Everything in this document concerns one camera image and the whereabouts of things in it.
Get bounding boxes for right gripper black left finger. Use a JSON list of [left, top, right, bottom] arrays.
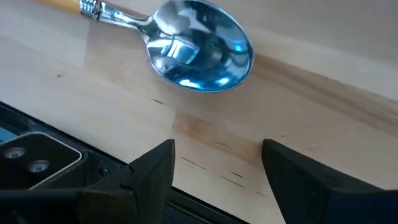
[[77, 139, 177, 224]]

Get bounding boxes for spoon with yellow handle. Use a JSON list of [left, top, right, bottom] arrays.
[[29, 0, 255, 93]]

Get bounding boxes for black aluminium table frame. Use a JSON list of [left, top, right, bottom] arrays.
[[0, 101, 249, 224]]

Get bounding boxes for black camera with silver edge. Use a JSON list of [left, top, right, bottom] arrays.
[[0, 131, 83, 191]]

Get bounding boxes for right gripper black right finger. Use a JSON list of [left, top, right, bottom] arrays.
[[262, 139, 398, 224]]

